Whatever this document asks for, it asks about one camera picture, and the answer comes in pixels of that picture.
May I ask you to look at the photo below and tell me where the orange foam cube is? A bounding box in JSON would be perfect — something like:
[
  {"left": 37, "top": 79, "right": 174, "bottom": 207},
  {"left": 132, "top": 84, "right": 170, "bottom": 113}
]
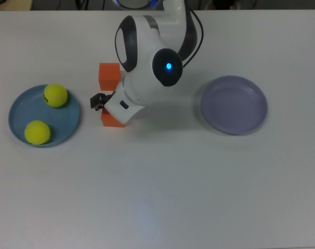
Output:
[
  {"left": 101, "top": 107, "right": 126, "bottom": 128},
  {"left": 98, "top": 62, "right": 121, "bottom": 91}
]

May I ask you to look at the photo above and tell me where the yellow tennis ball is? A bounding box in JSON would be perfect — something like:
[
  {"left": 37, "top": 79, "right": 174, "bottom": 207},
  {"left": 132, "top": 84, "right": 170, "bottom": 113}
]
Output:
[
  {"left": 43, "top": 82, "right": 69, "bottom": 108},
  {"left": 24, "top": 119, "right": 52, "bottom": 145}
]

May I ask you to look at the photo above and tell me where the blue plate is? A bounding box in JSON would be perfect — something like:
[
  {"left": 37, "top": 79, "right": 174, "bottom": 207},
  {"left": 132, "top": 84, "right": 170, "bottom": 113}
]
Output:
[{"left": 8, "top": 84, "right": 81, "bottom": 148}]

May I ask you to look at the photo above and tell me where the purple plate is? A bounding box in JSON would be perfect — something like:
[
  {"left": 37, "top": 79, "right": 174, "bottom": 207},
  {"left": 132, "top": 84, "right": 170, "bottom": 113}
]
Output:
[{"left": 201, "top": 75, "right": 268, "bottom": 136}]

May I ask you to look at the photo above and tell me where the black cable bundle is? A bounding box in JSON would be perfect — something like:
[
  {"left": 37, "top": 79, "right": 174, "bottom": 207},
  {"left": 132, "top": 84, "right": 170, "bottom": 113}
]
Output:
[{"left": 74, "top": 0, "right": 90, "bottom": 10}]

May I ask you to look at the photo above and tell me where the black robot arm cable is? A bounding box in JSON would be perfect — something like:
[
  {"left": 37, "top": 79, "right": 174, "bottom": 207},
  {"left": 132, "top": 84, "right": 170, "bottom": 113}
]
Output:
[{"left": 182, "top": 9, "right": 205, "bottom": 70}]

